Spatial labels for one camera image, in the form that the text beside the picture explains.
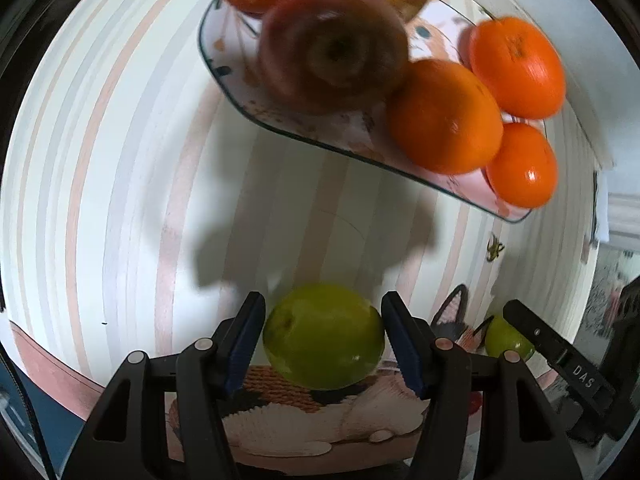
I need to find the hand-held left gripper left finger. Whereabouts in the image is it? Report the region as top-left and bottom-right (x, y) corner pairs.
(60, 291), (267, 480)

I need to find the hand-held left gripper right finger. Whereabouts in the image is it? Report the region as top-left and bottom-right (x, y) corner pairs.
(381, 291), (583, 480)

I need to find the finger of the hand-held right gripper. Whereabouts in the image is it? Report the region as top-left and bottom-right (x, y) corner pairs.
(502, 299), (573, 368)

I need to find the green apple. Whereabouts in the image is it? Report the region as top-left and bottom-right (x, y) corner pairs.
(484, 314), (536, 360)
(262, 282), (387, 391)

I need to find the floral oval plate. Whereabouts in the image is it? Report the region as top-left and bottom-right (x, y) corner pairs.
(198, 0), (533, 224)

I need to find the large orange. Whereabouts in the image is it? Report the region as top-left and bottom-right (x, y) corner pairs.
(387, 59), (504, 176)

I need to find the dark brown apple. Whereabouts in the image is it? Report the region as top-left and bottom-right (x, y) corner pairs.
(257, 0), (411, 116)

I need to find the cat shaped mat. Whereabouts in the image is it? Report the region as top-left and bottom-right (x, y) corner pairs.
(165, 284), (556, 463)

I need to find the striped tablecloth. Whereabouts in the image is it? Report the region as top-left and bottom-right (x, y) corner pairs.
(0, 0), (616, 461)

